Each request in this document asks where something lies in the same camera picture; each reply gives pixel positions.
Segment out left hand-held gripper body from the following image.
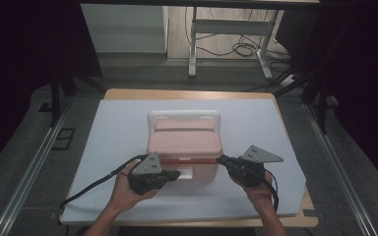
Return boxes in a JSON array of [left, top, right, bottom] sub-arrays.
[[127, 151, 169, 197]]

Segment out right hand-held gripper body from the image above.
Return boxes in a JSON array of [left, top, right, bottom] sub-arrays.
[[228, 145, 284, 189]]

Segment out pink storage box white handle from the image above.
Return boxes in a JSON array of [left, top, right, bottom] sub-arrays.
[[146, 109, 224, 183]]

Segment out person's left hand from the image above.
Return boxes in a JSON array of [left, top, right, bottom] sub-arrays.
[[109, 159, 160, 214]]

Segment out person's right hand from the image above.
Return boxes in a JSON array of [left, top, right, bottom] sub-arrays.
[[230, 170, 276, 211]]

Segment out person's dark clothing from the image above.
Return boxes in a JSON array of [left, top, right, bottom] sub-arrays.
[[75, 225, 257, 236]]

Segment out wooden table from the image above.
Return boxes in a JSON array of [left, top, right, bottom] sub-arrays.
[[58, 88, 319, 229]]

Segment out black metal stand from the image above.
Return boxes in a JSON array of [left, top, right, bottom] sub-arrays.
[[272, 63, 330, 136], [48, 63, 106, 128]]

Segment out white power strip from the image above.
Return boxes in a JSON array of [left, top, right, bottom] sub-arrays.
[[280, 74, 298, 88]]

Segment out dark curtain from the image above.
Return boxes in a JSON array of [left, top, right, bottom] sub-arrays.
[[0, 0, 103, 180], [308, 0, 378, 198]]

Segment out white cabinet panel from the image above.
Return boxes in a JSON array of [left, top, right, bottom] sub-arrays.
[[81, 3, 169, 54]]

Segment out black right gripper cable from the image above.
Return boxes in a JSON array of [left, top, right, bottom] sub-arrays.
[[261, 168, 281, 212]]

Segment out black floor socket frame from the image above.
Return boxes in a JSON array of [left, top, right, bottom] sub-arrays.
[[51, 127, 77, 151]]

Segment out aluminium floor rail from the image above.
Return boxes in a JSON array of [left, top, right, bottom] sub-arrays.
[[0, 97, 77, 236], [303, 102, 378, 236]]

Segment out black floor cables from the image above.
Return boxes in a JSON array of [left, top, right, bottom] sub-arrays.
[[184, 6, 293, 65]]

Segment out white metal desk frame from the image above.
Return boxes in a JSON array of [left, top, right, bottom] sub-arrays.
[[187, 6, 284, 81]]

